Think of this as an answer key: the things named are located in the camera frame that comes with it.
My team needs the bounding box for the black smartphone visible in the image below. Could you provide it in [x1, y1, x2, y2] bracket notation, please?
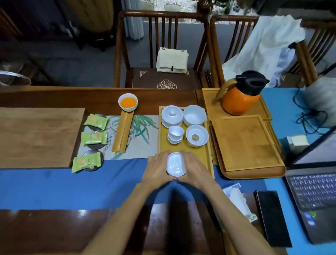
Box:
[255, 190, 293, 248]

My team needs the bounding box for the rimmed bamboo tray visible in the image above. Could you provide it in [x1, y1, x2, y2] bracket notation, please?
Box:
[210, 120, 287, 180]
[211, 115, 285, 173]

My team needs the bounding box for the open laptop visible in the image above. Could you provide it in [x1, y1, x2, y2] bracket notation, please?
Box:
[285, 126, 336, 245]

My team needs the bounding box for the pale curtain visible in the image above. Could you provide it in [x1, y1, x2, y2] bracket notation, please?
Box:
[123, 0, 144, 40]

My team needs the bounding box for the dark blue table runner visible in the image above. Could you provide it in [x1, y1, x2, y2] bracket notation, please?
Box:
[0, 157, 268, 212]

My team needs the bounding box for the white cup of orange tea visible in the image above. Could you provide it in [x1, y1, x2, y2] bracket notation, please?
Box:
[118, 93, 139, 113]

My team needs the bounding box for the large yellow jar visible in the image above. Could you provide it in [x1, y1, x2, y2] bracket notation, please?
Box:
[64, 0, 115, 33]

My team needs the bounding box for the person's left hand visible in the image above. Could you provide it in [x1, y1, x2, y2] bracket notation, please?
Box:
[141, 150, 175, 186]

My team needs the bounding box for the dark patterned seat cushion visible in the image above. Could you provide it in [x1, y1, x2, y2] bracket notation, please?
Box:
[131, 68, 201, 90]

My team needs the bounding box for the long brown wooden table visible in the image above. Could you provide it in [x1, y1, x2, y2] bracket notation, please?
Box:
[0, 85, 336, 255]

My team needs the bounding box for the light blue tablecloth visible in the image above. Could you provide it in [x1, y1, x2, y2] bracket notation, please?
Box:
[261, 88, 336, 255]

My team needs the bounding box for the white saucer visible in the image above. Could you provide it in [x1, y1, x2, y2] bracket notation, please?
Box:
[166, 152, 187, 177]

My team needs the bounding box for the black cable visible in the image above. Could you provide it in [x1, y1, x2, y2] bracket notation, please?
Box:
[293, 88, 329, 128]

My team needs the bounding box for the small white box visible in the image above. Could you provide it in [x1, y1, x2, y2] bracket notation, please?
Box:
[286, 135, 310, 156]

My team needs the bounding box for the green snack packet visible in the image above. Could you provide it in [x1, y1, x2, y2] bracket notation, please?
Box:
[81, 131, 107, 146]
[83, 113, 110, 131]
[71, 152, 103, 173]

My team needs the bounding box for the white strainer cup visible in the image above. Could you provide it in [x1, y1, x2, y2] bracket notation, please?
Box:
[186, 124, 209, 147]

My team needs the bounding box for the small white cup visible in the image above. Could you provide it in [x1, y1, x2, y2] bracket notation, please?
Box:
[167, 134, 183, 145]
[168, 125, 185, 138]

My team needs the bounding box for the person's right hand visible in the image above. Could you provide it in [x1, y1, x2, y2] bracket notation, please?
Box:
[177, 150, 217, 188]

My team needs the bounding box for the white lidded gaiwan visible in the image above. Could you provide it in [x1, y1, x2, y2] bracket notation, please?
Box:
[161, 105, 184, 129]

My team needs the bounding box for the orange jug with black lid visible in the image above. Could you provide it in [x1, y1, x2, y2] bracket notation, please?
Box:
[215, 70, 270, 116]

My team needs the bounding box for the person's right forearm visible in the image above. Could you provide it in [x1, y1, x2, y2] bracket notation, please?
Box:
[194, 182, 278, 255]

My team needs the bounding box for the narrow bamboo tea tray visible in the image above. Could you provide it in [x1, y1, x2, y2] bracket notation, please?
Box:
[157, 106, 215, 179]

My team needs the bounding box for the flat wooden board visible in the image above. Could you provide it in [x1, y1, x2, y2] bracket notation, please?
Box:
[0, 107, 86, 169]

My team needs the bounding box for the white pitcher bowl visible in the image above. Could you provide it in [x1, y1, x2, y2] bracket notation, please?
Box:
[182, 105, 207, 127]

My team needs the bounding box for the white garment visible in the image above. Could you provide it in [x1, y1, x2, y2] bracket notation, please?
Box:
[222, 14, 306, 87]

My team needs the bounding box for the person's left forearm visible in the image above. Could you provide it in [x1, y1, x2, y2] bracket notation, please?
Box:
[81, 181, 168, 255]

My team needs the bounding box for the wooden slat-back chair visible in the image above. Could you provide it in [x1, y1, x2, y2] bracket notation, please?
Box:
[288, 21, 336, 87]
[113, 10, 220, 89]
[209, 14, 260, 87]

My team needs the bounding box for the bamboo-painted table mat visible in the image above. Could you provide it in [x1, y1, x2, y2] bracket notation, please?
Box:
[76, 115, 161, 160]

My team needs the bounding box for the cream handbag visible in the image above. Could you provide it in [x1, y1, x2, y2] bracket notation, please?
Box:
[156, 47, 189, 74]

